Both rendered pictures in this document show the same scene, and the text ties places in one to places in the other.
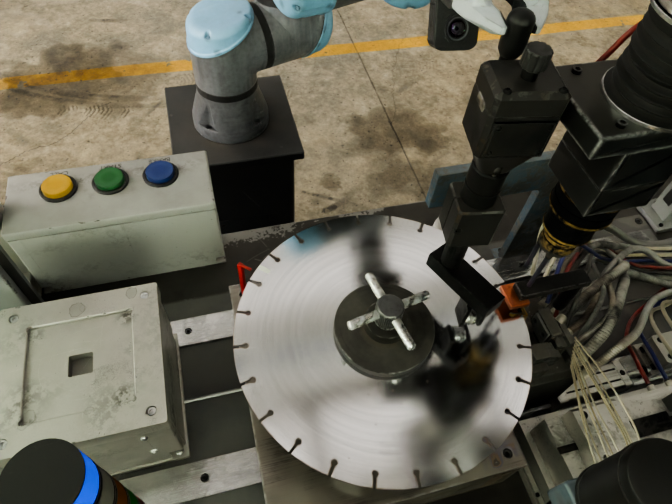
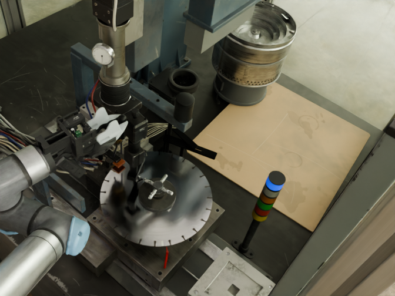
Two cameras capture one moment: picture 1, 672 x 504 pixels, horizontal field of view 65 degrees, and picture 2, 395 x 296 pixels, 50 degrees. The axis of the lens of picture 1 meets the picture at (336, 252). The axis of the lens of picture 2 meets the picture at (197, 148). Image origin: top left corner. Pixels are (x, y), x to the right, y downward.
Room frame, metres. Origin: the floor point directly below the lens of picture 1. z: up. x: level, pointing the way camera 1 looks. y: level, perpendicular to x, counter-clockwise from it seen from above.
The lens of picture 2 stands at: (0.66, 0.51, 2.02)
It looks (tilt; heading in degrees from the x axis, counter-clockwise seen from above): 50 degrees down; 229
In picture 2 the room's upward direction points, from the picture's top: 12 degrees clockwise
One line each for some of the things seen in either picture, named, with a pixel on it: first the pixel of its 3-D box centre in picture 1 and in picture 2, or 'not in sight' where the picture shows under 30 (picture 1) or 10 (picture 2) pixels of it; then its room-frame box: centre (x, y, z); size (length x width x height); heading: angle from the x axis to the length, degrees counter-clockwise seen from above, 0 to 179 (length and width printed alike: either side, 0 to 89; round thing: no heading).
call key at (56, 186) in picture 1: (58, 188); not in sight; (0.47, 0.40, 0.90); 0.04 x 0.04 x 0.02
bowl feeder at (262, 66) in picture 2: not in sight; (248, 57); (-0.39, -0.49, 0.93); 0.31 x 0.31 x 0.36
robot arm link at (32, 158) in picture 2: not in sight; (32, 162); (0.58, -0.07, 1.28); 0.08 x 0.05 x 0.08; 101
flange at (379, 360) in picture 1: (385, 324); (157, 192); (0.27, -0.06, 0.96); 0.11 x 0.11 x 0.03
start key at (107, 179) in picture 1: (110, 181); not in sight; (0.49, 0.33, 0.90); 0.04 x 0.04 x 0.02
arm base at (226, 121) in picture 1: (228, 98); not in sight; (0.82, 0.24, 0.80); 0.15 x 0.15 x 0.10
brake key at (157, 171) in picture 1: (160, 174); not in sight; (0.52, 0.27, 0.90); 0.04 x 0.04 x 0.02
